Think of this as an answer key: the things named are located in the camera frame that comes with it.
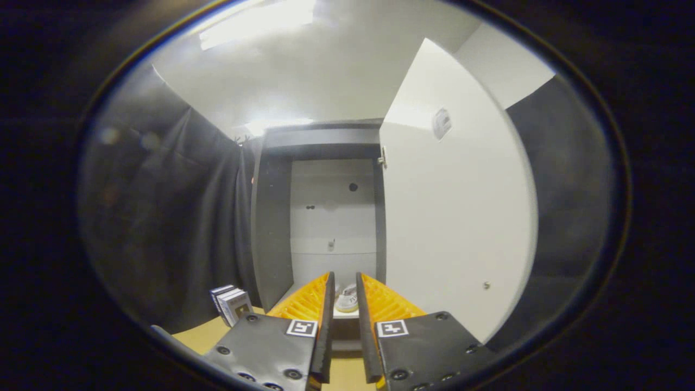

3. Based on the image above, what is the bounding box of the dark blue book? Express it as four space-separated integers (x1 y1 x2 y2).
210 284 238 316

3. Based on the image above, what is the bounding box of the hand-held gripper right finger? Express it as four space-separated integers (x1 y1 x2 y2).
356 272 497 391

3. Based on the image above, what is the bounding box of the grey shoe cabinet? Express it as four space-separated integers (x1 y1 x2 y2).
250 118 387 354

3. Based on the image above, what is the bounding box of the white shoe cabinet door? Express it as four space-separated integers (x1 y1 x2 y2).
378 37 539 344

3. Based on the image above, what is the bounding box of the white shoe with striped sides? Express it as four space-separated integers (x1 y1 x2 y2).
335 283 359 313

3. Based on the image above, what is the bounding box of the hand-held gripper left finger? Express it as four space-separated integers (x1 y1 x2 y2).
204 272 336 391

